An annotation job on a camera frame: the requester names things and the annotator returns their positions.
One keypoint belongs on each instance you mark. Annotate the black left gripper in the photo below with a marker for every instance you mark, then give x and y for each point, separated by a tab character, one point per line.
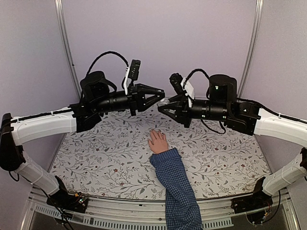
137	100

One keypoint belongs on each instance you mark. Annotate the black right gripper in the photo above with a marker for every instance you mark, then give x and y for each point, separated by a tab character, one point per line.
180	108

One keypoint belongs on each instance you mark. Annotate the clear nail polish bottle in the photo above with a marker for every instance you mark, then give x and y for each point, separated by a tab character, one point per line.
166	102

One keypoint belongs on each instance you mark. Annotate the blue checkered sleeve forearm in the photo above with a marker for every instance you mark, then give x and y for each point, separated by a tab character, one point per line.
181	209

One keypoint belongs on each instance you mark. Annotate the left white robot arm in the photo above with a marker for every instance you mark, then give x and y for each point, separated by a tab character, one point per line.
100	96

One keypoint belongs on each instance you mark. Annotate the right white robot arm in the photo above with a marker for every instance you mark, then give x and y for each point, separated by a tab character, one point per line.
241	115

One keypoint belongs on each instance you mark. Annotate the person's bare hand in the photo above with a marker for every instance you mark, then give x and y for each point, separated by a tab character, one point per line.
157	142

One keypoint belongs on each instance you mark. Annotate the floral patterned table mat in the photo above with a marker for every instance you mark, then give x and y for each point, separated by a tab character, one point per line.
114	158

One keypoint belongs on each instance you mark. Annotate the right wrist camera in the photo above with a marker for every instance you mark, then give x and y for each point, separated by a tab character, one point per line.
183	87

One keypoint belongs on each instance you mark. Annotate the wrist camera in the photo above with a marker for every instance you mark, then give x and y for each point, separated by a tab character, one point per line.
183	87
131	75

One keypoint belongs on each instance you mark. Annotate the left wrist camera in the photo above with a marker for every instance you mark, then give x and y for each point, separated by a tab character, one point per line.
131	75

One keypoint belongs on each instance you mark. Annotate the front aluminium rail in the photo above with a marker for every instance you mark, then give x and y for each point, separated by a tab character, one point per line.
124	214

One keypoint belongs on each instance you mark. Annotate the left aluminium frame post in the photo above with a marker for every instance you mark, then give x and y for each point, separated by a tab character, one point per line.
66	45

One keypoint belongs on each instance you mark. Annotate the aluminium frame post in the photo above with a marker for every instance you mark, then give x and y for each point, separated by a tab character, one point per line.
252	46
66	45

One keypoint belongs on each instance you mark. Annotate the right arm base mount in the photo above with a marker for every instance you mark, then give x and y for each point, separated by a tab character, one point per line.
258	199

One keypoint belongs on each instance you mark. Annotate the right aluminium frame post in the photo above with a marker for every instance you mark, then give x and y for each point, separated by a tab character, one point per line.
252	46

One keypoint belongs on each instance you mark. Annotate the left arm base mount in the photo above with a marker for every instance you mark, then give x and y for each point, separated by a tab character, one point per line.
76	202

